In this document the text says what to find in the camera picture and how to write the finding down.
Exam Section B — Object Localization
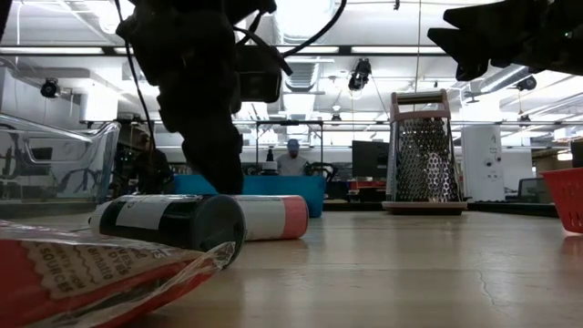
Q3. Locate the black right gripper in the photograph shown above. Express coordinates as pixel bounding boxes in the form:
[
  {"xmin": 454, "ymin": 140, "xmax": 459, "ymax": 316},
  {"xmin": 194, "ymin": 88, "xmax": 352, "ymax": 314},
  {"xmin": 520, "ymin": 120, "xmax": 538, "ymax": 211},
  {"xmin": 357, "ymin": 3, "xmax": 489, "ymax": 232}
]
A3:
[{"xmin": 426, "ymin": 0, "xmax": 583, "ymax": 83}]

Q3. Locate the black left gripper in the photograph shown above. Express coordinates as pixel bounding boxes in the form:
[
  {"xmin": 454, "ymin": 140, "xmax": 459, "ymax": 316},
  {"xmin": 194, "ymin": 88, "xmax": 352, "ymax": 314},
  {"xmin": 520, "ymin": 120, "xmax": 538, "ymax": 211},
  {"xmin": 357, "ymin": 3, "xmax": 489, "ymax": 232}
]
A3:
[{"xmin": 116, "ymin": 12, "xmax": 246, "ymax": 196}]

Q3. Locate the black background rig stand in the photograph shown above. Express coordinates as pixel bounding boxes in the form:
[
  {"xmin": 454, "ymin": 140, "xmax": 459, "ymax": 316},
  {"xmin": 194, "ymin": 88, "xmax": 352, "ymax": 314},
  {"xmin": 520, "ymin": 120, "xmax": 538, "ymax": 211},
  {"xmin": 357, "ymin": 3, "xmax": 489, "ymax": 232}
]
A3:
[{"xmin": 253, "ymin": 119, "xmax": 325, "ymax": 177}]

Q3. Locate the person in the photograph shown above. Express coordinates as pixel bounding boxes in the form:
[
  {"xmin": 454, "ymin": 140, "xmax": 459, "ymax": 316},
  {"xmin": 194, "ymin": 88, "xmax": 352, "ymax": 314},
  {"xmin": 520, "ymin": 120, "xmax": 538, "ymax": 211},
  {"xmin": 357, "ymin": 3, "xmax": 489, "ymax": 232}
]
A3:
[
  {"xmin": 134, "ymin": 134, "xmax": 175, "ymax": 195},
  {"xmin": 275, "ymin": 138, "xmax": 311, "ymax": 178}
]

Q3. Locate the large black white-label bottle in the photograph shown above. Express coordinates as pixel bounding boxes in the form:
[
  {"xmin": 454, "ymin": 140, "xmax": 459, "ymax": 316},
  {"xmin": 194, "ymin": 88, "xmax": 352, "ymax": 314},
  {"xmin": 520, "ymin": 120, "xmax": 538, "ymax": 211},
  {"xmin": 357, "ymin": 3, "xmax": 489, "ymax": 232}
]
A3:
[{"xmin": 88, "ymin": 194, "xmax": 247, "ymax": 268}]

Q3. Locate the blue plastic bin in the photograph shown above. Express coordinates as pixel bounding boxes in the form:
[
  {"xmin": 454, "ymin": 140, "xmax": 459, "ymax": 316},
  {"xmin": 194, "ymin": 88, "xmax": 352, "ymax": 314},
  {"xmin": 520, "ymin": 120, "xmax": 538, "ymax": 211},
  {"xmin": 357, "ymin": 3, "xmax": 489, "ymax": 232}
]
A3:
[{"xmin": 172, "ymin": 175, "xmax": 327, "ymax": 219}]

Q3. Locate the large pink banded bottle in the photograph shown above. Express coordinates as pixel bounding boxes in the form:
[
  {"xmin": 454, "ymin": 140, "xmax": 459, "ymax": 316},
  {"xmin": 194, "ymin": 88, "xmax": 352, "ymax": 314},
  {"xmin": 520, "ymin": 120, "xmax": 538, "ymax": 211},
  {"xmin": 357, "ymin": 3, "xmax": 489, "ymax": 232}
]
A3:
[{"xmin": 230, "ymin": 194, "xmax": 311, "ymax": 241}]

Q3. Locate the white cabinet column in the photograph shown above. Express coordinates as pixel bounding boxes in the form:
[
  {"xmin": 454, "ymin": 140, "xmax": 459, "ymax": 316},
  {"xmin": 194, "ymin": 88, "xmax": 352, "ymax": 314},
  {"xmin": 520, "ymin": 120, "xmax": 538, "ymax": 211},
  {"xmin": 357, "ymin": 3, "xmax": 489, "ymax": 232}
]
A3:
[{"xmin": 460, "ymin": 125, "xmax": 506, "ymax": 202}]

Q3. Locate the clear plastic bin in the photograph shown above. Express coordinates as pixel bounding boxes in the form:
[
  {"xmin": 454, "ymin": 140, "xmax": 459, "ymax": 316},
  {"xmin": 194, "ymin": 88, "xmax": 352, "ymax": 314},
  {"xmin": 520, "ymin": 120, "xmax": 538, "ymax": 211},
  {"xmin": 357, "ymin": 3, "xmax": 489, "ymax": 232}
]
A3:
[{"xmin": 0, "ymin": 112, "xmax": 123, "ymax": 206}]

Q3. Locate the black computer monitor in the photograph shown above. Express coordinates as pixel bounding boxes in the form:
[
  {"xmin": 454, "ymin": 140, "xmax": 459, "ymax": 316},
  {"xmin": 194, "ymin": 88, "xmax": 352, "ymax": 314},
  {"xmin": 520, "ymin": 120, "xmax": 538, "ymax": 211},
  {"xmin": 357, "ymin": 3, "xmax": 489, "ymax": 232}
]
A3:
[{"xmin": 351, "ymin": 139, "xmax": 391, "ymax": 179}]

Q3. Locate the red plastic snack bag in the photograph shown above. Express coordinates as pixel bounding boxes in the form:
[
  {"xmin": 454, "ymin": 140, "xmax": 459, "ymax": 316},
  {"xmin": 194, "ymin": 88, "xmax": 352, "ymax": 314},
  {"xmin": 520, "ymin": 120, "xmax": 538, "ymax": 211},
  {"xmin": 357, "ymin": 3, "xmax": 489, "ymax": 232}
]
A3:
[{"xmin": 0, "ymin": 220, "xmax": 237, "ymax": 328}]

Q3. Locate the red plastic basket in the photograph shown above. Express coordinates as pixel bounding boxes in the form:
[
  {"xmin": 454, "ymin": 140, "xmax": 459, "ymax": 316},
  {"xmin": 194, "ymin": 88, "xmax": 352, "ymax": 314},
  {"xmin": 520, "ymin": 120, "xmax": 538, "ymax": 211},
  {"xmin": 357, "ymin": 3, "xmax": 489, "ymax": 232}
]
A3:
[{"xmin": 540, "ymin": 167, "xmax": 583, "ymax": 235}]

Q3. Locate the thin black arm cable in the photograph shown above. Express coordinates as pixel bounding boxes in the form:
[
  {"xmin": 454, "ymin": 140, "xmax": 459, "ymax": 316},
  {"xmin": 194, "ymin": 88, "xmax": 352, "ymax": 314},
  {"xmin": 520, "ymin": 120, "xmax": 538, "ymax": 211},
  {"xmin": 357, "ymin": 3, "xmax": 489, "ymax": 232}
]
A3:
[{"xmin": 113, "ymin": 0, "xmax": 159, "ymax": 154}]

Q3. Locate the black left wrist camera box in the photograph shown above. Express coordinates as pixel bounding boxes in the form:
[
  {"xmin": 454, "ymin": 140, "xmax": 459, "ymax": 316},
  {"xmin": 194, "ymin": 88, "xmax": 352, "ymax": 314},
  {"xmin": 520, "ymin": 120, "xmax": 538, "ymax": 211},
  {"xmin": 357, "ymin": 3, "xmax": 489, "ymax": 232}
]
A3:
[{"xmin": 235, "ymin": 44, "xmax": 284, "ymax": 105}]

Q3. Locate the black aluminium rig frame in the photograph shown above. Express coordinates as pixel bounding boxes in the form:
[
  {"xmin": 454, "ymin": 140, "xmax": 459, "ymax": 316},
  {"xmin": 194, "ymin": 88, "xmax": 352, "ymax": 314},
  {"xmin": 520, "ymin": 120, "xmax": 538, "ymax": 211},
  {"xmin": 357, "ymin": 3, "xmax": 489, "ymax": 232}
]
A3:
[{"xmin": 0, "ymin": 44, "xmax": 450, "ymax": 57}]

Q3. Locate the metal box grater pink handle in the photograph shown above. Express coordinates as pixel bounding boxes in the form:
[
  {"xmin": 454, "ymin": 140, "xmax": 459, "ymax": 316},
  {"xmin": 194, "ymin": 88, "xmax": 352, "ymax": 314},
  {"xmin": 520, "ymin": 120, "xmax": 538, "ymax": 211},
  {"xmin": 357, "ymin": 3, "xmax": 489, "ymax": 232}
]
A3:
[{"xmin": 381, "ymin": 88, "xmax": 469, "ymax": 216}]

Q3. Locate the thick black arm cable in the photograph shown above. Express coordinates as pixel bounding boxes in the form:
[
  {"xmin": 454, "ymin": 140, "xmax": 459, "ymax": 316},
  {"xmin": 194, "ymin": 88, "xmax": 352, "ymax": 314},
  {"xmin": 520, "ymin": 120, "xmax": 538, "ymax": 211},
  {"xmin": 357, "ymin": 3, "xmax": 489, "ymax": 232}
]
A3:
[{"xmin": 234, "ymin": 0, "xmax": 348, "ymax": 77}]

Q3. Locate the silver ventilation duct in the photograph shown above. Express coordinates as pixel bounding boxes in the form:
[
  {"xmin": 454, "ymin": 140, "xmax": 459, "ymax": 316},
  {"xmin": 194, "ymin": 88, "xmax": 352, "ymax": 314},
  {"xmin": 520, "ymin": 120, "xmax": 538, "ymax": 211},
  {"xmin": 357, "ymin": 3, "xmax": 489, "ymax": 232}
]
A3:
[{"xmin": 272, "ymin": 0, "xmax": 336, "ymax": 92}]

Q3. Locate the black table edge rail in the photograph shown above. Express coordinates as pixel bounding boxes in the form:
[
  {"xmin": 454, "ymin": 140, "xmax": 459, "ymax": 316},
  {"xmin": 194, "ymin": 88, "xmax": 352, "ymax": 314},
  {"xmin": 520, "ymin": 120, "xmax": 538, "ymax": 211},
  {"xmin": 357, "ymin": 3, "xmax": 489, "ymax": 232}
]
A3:
[{"xmin": 322, "ymin": 199, "xmax": 560, "ymax": 219}]

